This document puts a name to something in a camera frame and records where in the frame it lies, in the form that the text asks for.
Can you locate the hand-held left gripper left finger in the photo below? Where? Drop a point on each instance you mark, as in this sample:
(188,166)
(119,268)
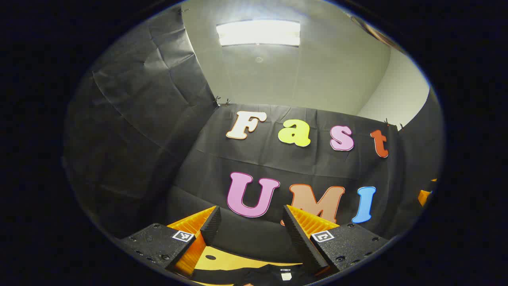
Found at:
(211,226)

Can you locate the black garment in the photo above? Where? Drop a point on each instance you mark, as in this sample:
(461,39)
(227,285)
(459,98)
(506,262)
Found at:
(258,277)

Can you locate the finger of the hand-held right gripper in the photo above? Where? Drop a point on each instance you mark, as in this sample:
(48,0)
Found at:
(424,196)

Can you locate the rectangular ceiling light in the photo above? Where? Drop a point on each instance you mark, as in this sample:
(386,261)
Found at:
(258,33)

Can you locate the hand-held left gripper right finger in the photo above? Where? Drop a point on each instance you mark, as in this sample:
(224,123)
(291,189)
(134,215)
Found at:
(301,242)

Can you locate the black backdrop cloth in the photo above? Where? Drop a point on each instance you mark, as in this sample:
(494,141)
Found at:
(139,119)

